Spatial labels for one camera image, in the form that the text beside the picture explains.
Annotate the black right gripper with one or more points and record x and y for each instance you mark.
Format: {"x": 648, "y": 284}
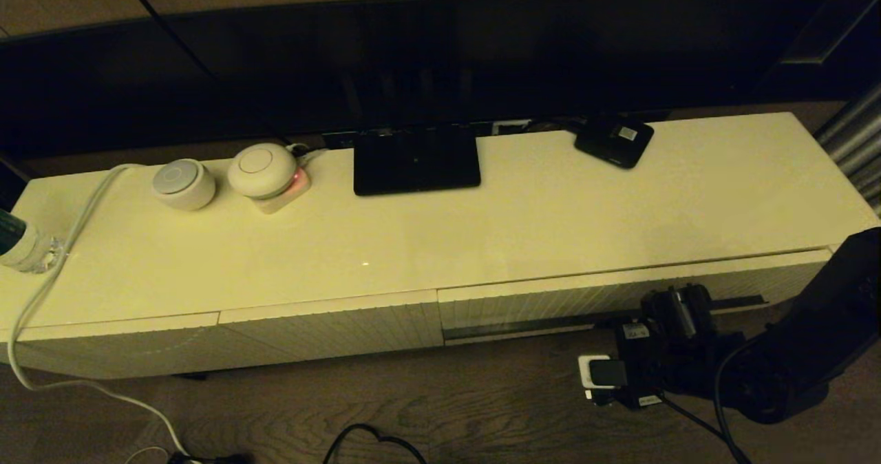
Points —
{"x": 640, "y": 367}

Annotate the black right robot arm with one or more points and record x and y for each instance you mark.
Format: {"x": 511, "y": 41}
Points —
{"x": 812, "y": 340}

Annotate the white fluted cabinet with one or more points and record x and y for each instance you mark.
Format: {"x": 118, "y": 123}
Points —
{"x": 413, "y": 230}

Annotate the black set-top box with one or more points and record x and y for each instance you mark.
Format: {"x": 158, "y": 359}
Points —
{"x": 612, "y": 144}

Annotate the grey pleated curtain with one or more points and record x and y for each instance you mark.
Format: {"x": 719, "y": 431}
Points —
{"x": 857, "y": 147}

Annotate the white ribbed cabinet front panel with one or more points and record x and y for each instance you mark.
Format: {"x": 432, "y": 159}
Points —
{"x": 110, "y": 350}
{"x": 330, "y": 330}

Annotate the black flat television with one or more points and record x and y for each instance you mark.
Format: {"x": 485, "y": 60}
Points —
{"x": 413, "y": 58}

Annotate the white power strip red light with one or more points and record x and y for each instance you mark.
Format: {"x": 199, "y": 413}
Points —
{"x": 285, "y": 199}

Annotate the white dome shaped device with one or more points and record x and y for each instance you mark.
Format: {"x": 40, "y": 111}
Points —
{"x": 261, "y": 169}

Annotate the white round speaker grey top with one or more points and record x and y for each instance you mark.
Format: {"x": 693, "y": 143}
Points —
{"x": 184, "y": 185}

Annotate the clear plastic water bottle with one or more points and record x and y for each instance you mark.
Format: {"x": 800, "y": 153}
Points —
{"x": 24, "y": 247}

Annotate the black television base plate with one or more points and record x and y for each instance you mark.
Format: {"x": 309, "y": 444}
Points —
{"x": 416, "y": 164}

